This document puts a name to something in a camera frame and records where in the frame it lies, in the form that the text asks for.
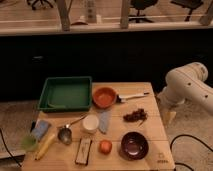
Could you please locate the black white brush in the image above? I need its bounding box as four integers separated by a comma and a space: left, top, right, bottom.
116, 92, 149, 103

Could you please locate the black cable left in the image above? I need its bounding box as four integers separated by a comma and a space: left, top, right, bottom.
0, 127, 23, 168

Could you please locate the dark grape bunch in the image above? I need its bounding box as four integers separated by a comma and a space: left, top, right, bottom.
123, 108, 148, 123

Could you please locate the yellow banana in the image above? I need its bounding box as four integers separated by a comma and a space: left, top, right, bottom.
35, 134, 56, 160

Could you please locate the dark purple bowl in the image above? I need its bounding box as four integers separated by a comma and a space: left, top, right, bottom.
121, 132, 149, 160

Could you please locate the green plastic tray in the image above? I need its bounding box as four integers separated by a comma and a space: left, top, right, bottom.
38, 76, 92, 112

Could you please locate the black cable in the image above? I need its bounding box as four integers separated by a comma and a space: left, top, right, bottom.
0, 127, 23, 168
169, 133, 213, 171

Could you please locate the black office chair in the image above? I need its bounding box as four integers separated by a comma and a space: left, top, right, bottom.
129, 0, 158, 23

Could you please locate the black cable right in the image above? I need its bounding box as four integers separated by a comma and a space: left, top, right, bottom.
169, 133, 213, 171

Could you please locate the black chair right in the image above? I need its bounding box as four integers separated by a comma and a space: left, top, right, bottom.
171, 0, 203, 22

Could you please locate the green plastic cup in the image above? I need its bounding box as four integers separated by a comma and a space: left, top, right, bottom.
21, 135, 38, 151

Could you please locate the metal spoon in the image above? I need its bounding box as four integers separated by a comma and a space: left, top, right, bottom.
57, 117, 84, 145

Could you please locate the white paper cup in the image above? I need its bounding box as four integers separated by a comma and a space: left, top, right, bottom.
82, 115, 99, 134

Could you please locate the orange fruit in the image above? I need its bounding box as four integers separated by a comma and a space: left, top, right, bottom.
99, 140, 112, 155

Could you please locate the black rectangular block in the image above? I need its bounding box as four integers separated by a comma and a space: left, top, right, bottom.
75, 138, 92, 165

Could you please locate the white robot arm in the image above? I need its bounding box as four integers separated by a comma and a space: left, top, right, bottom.
157, 62, 213, 126

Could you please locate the office chair base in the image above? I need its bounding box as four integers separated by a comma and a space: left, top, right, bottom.
26, 0, 53, 10

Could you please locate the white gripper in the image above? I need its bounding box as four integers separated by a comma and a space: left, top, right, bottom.
157, 87, 185, 126

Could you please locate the orange bowl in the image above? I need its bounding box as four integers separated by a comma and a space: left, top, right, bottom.
92, 87, 117, 109

